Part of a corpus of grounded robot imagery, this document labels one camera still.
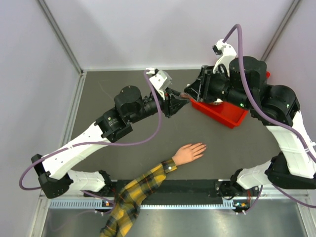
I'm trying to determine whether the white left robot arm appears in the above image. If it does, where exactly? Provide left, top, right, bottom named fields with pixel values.
left=31, top=85, right=189, bottom=199

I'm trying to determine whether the yellow plaid sleeve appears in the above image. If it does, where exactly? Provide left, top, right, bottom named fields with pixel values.
left=100, top=159, right=177, bottom=237

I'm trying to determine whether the purple cable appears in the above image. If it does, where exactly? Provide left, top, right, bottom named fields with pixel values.
left=223, top=23, right=316, bottom=209
left=19, top=70, right=163, bottom=191

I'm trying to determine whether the pink nail polish bottle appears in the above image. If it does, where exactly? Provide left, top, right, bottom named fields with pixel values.
left=179, top=92, right=191, bottom=99

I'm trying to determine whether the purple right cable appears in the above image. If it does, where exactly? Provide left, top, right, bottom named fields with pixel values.
left=223, top=23, right=316, bottom=209

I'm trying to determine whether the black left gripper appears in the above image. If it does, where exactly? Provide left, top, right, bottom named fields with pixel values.
left=129, top=87, right=190, bottom=124

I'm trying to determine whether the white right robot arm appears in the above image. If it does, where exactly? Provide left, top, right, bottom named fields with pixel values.
left=185, top=56, right=316, bottom=197

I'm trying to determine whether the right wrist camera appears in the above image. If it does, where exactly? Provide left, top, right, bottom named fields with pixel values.
left=213, top=39, right=237, bottom=76

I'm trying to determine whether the red plastic bin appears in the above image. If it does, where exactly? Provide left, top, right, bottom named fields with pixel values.
left=190, top=71, right=271, bottom=129

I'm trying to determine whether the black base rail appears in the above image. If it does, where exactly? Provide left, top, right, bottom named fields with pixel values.
left=83, top=179, right=262, bottom=205

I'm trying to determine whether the mannequin hand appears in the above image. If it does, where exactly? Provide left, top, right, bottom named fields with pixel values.
left=172, top=143, right=207, bottom=166

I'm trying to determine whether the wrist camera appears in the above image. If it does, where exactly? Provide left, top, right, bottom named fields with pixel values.
left=146, top=68, right=172, bottom=100
left=213, top=39, right=237, bottom=76

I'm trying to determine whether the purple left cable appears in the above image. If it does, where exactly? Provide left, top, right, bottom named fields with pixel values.
left=19, top=70, right=163, bottom=191

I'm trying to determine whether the slotted cable duct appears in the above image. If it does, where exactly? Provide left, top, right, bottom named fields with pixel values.
left=49, top=198, right=237, bottom=210

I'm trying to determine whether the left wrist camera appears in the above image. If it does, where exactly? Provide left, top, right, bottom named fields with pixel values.
left=146, top=68, right=172, bottom=100

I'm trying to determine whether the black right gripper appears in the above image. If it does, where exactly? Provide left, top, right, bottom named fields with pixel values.
left=184, top=65, right=251, bottom=112

